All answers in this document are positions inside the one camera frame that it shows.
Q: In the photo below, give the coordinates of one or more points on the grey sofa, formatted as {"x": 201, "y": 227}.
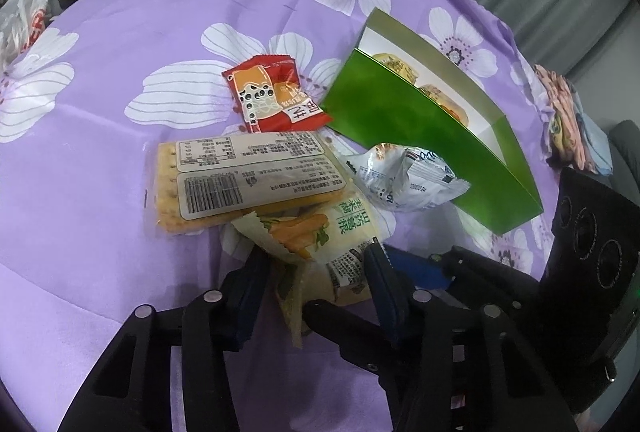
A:
{"x": 625, "y": 147}

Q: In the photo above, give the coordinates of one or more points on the clear cracker packet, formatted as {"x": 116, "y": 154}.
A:
{"x": 225, "y": 182}

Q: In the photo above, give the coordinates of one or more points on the yellow red-label snack packet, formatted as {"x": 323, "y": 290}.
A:
{"x": 445, "y": 104}

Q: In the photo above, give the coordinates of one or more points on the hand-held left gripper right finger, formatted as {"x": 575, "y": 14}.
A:
{"x": 387, "y": 297}

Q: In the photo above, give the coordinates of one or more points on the small yellow snack packet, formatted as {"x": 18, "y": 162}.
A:
{"x": 395, "y": 64}

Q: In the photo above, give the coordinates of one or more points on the white red plastic bag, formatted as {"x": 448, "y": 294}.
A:
{"x": 25, "y": 17}

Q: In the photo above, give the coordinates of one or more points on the white blue snack packet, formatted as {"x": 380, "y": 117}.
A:
{"x": 400, "y": 177}

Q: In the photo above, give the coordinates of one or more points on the purple floral cloth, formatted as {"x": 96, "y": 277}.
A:
{"x": 125, "y": 162}

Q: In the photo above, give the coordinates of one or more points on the pile of folded clothes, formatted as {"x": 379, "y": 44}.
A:
{"x": 565, "y": 122}

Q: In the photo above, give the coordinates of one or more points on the green cardboard box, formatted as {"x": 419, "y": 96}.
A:
{"x": 400, "y": 122}

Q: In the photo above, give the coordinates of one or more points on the pale green snack packet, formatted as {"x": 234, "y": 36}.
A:
{"x": 325, "y": 242}

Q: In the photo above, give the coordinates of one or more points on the red snack packet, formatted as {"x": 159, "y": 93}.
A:
{"x": 270, "y": 92}

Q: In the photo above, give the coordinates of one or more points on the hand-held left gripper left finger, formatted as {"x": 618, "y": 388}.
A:
{"x": 252, "y": 302}

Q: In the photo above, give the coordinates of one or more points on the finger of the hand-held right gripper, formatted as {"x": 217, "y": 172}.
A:
{"x": 425, "y": 269}
{"x": 350, "y": 327}

